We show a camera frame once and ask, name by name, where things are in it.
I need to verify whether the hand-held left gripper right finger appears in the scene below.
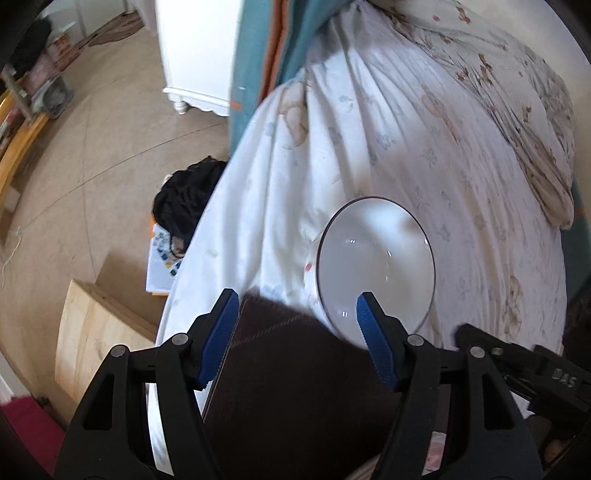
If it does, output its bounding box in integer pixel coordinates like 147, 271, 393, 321
355, 292, 543, 480

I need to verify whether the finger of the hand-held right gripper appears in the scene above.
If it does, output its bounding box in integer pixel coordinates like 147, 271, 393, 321
455, 323, 543, 370

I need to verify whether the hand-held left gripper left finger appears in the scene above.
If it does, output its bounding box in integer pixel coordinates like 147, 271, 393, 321
54, 288, 240, 480

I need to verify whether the white feather-print bowl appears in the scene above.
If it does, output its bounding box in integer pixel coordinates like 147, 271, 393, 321
302, 196, 436, 347

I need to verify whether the black mat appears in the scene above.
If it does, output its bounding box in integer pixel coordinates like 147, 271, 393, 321
203, 293, 458, 480

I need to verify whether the patterned paper box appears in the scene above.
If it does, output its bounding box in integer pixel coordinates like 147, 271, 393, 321
145, 222, 185, 296

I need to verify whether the wooden board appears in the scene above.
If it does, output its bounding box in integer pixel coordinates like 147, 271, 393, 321
54, 279, 160, 409

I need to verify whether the black clothing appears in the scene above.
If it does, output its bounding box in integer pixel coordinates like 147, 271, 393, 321
153, 156, 229, 259

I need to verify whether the white bed sheet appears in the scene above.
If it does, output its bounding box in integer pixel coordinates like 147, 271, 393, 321
148, 55, 568, 480

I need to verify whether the red cloth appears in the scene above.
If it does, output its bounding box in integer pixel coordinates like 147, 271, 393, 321
0, 397, 65, 480

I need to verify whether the floral pillow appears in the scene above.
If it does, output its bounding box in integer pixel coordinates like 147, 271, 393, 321
360, 0, 578, 229

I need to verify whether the wooden shelf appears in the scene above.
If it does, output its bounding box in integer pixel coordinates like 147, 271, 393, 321
0, 90, 51, 213

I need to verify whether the white cabinet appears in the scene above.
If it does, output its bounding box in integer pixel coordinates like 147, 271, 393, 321
154, 0, 244, 117

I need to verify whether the grey storage basket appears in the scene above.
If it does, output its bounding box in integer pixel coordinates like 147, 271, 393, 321
34, 76, 75, 118

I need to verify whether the brown floor rug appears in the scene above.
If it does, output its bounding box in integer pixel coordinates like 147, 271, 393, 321
88, 11, 146, 49

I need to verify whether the white cord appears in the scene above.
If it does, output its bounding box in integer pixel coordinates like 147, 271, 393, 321
0, 226, 24, 289

